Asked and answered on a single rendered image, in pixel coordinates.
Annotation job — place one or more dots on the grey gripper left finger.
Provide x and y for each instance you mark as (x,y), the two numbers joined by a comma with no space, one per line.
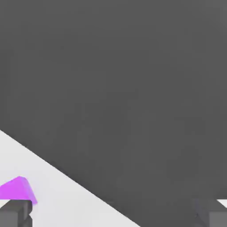
(14,213)

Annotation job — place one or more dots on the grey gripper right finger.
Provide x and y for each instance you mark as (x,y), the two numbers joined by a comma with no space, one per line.
(215,217)

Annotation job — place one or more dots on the large magenta box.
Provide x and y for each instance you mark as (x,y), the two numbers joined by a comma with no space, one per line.
(15,188)

